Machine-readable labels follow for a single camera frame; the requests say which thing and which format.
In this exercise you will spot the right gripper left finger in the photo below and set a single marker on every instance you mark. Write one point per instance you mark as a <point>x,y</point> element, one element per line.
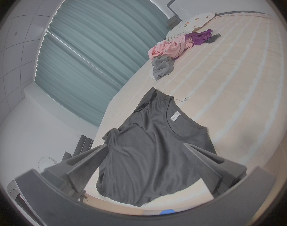
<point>79,171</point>

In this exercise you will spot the black chest of drawers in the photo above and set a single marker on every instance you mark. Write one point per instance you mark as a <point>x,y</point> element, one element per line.
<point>83,145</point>

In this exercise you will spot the purple garment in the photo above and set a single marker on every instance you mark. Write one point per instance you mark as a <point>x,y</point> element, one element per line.
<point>200,38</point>

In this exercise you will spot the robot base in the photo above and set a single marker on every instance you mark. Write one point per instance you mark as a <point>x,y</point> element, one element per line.
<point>167,212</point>

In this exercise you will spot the white printed pillow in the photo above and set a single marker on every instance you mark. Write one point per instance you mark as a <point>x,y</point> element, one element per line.
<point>190,22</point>

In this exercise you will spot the pink garment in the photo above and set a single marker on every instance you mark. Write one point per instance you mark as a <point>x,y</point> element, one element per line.
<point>169,48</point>

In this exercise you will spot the round white mirror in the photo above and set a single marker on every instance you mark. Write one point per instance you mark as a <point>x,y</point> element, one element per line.
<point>47,165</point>

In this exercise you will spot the dark grey lace garment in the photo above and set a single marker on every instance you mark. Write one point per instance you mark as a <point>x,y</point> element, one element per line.
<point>212,39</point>

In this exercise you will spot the grey bedside table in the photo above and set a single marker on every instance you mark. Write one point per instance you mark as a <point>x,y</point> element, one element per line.
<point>174,22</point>

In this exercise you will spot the bed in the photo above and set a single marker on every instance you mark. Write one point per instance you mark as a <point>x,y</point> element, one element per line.
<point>228,79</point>

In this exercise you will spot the black T-shirt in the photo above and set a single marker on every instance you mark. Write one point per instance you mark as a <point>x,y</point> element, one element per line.
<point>145,149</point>

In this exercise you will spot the blue-green curtain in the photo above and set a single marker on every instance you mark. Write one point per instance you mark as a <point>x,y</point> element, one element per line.
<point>110,32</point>
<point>75,83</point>

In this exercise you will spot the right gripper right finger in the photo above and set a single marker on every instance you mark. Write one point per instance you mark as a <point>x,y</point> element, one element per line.
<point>216,171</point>

